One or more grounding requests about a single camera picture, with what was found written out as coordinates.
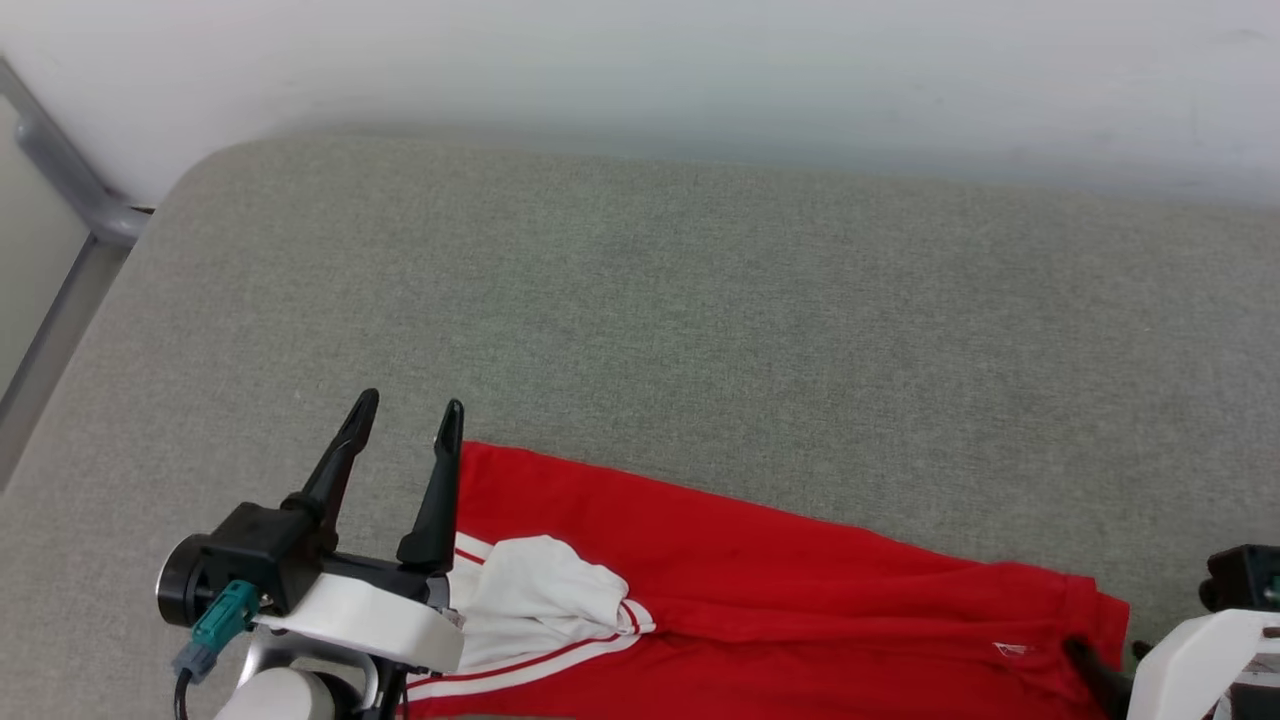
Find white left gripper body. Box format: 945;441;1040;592
255;555;467;672

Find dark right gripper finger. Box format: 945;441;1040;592
1064;638;1137;720

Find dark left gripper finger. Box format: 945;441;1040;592
282;388;381;553
397;399;465;577

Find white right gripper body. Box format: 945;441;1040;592
1127;608;1280;720

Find red Bulls jersey white sleeves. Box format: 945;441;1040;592
400;440;1133;720

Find teal cable connector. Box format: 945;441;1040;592
173;580;263;683

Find grey frame strip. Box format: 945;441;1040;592
0;55;153;491

